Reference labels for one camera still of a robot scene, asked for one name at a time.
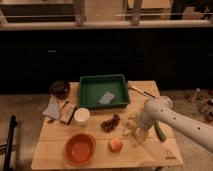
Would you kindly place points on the orange fruit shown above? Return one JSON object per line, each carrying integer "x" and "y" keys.
{"x": 115, "y": 144}

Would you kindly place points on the yellow banana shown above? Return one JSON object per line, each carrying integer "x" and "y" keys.
{"x": 130, "y": 128}

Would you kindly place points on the dark brown bowl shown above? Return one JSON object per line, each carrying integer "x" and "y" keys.
{"x": 60, "y": 89}

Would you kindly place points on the white cup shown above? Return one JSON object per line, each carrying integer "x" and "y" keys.
{"x": 82, "y": 116}

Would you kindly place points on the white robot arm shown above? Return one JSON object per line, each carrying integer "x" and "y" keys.
{"x": 160, "y": 109}

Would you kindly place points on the red bowl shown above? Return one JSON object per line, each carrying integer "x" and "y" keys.
{"x": 79, "y": 149}

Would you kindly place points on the dark grape bunch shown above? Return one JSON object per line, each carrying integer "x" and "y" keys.
{"x": 111, "y": 124}

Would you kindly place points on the black stand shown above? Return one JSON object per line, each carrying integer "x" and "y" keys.
{"x": 8, "y": 146}

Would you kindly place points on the green cucumber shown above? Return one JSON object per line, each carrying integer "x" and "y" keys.
{"x": 159, "y": 132}

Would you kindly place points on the grey folded cloth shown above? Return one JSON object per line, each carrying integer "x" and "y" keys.
{"x": 52, "y": 109}

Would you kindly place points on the brown wooden block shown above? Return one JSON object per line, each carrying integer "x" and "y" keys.
{"x": 66, "y": 113}

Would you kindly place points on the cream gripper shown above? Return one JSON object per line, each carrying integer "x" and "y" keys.
{"x": 141, "y": 135}

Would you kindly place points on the green plastic tray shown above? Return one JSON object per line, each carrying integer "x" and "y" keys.
{"x": 93, "y": 88}

